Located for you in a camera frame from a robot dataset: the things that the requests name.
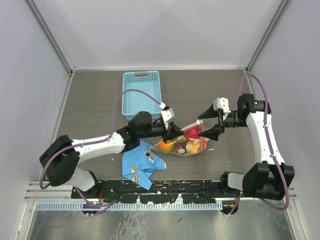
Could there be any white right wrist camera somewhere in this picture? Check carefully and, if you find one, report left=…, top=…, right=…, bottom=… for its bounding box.
left=213, top=97, right=231, bottom=113

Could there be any orange fake fruit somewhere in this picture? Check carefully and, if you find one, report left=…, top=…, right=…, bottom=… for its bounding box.
left=158, top=140, right=175, bottom=153

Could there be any red fake apple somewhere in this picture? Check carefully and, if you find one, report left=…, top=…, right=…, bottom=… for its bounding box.
left=184, top=125, right=203, bottom=141

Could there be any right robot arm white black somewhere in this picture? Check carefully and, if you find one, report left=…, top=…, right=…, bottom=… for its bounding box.
left=199, top=93, right=295, bottom=201

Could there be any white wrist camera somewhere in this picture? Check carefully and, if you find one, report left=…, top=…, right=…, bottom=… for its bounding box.
left=159, top=102, right=175, bottom=123
left=213, top=97, right=231, bottom=113

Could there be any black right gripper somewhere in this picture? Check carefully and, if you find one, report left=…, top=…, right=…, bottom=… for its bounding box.
left=197, top=103, right=248, bottom=141

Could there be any light blue plastic basket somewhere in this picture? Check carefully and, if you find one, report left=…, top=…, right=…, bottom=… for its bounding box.
left=121, top=70, right=162, bottom=121

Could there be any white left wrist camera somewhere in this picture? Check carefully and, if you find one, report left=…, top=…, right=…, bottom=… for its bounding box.
left=159, top=102, right=175, bottom=123

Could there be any clear polka dot zip bag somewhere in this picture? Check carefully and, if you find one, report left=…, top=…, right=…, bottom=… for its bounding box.
left=151, top=120, right=209, bottom=158

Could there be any green fake vegetable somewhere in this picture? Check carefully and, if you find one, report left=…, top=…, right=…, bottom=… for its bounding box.
left=172, top=135, right=188, bottom=145

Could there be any blue patterned cloth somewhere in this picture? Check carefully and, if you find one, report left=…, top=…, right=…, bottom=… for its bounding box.
left=121, top=140, right=167, bottom=190

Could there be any white slotted cable duct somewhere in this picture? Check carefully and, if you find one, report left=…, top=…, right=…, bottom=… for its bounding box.
left=35, top=200, right=223, bottom=211

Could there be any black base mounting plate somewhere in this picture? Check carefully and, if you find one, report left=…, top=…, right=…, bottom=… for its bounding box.
left=84, top=179, right=240, bottom=204

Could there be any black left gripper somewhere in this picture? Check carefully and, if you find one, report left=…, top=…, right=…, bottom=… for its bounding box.
left=138, top=121, right=184, bottom=143

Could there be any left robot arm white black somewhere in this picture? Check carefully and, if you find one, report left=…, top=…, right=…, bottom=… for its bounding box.
left=39, top=110, right=184, bottom=198

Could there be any yellow fake lemon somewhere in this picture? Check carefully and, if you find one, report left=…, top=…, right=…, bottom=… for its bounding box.
left=185, top=139, right=200, bottom=155

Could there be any aluminium frame rail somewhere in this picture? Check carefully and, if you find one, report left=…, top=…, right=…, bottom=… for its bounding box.
left=24, top=181, right=73, bottom=202

